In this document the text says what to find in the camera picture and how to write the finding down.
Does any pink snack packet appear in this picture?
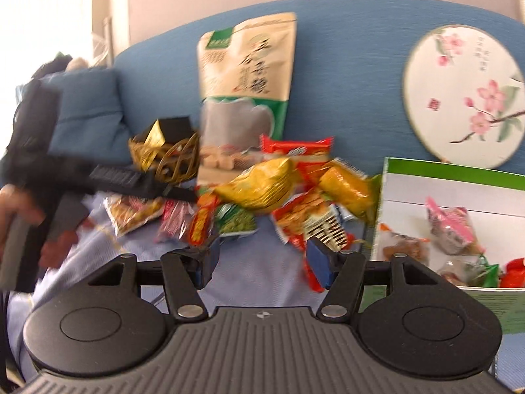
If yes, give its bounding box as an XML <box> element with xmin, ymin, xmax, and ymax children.
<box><xmin>424</xmin><ymin>197</ymin><xmax>485</xmax><ymax>256</ymax></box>

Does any large beige snack pouch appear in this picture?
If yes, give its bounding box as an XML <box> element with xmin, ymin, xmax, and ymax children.
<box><xmin>196</xmin><ymin>11</ymin><xmax>298</xmax><ymax>187</ymax></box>

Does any black-white striped snack packet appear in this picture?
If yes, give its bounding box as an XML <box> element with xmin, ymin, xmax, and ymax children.
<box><xmin>305</xmin><ymin>205</ymin><xmax>355</xmax><ymax>252</ymax></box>

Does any clear brown snack packet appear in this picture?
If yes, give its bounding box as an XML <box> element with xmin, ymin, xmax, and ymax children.
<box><xmin>437</xmin><ymin>256</ymin><xmax>485</xmax><ymax>287</ymax></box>

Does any gold wire basket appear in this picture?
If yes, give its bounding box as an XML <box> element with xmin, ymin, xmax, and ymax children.
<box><xmin>128</xmin><ymin>131</ymin><xmax>201</xmax><ymax>185</ymax></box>

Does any pink-red snack packet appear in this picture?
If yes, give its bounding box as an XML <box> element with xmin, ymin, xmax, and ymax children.
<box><xmin>155</xmin><ymin>199</ymin><xmax>195</xmax><ymax>244</ymax></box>

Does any blue sofa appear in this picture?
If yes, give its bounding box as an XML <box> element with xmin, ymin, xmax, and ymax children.
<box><xmin>0</xmin><ymin>0</ymin><xmax>525</xmax><ymax>181</ymax></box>

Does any yellow-red patterned snack packet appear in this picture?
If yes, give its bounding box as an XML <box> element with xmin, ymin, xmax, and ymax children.
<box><xmin>102</xmin><ymin>194</ymin><xmax>165</xmax><ymax>237</ymax></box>

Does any blue cushion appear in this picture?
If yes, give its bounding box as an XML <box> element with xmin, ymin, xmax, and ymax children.
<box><xmin>41</xmin><ymin>66</ymin><xmax>133</xmax><ymax>162</ymax></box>

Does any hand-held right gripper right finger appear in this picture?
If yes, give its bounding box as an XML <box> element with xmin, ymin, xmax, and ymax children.
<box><xmin>305</xmin><ymin>236</ymin><xmax>444</xmax><ymax>321</ymax></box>

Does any bright red snack packet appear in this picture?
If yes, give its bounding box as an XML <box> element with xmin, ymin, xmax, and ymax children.
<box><xmin>498</xmin><ymin>256</ymin><xmax>525</xmax><ymax>291</ymax></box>

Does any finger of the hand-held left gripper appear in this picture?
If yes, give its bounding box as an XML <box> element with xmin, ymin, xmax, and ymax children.
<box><xmin>139</xmin><ymin>174</ymin><xmax>198</xmax><ymax>204</ymax></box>

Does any person's left hand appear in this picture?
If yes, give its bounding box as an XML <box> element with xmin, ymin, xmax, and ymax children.
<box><xmin>0</xmin><ymin>184</ymin><xmax>95</xmax><ymax>268</ymax></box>

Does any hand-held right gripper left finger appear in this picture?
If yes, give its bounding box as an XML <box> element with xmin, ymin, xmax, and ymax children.
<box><xmin>88</xmin><ymin>234</ymin><xmax>222</xmax><ymax>321</ymax></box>

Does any light blue sheet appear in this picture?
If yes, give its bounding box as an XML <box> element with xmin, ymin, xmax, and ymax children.
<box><xmin>7</xmin><ymin>189</ymin><xmax>525</xmax><ymax>394</ymax></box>

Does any orange-red snack packet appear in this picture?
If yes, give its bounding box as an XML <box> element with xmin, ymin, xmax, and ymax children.
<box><xmin>271</xmin><ymin>189</ymin><xmax>329</xmax><ymax>252</ymax></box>

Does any small green snack packet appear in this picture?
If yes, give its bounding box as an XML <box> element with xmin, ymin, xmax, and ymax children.
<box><xmin>478</xmin><ymin>254</ymin><xmax>502</xmax><ymax>289</ymax></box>

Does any red-yellow snack packet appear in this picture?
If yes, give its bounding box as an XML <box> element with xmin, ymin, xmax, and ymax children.
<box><xmin>186</xmin><ymin>193</ymin><xmax>220</xmax><ymax>248</ymax></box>

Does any small black box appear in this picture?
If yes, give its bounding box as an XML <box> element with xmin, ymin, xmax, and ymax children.
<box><xmin>154</xmin><ymin>116</ymin><xmax>198</xmax><ymax>143</ymax></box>

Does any green cardboard box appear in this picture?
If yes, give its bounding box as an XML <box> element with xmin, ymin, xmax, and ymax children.
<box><xmin>361</xmin><ymin>157</ymin><xmax>525</xmax><ymax>335</ymax></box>

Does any round floral fan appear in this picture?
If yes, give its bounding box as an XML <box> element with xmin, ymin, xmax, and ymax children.
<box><xmin>402</xmin><ymin>25</ymin><xmax>525</xmax><ymax>170</ymax></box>

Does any shiny gold snack packet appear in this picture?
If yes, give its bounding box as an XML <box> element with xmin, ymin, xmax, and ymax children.
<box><xmin>213</xmin><ymin>157</ymin><xmax>306</xmax><ymax>216</ymax></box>

